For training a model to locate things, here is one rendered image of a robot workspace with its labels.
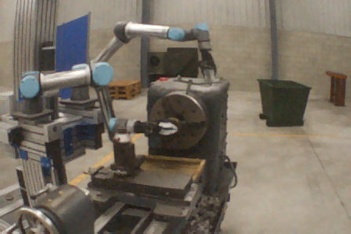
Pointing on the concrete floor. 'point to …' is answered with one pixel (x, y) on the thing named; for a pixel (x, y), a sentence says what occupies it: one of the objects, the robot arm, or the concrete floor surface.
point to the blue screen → (72, 47)
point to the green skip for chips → (283, 102)
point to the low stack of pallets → (124, 89)
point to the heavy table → (338, 88)
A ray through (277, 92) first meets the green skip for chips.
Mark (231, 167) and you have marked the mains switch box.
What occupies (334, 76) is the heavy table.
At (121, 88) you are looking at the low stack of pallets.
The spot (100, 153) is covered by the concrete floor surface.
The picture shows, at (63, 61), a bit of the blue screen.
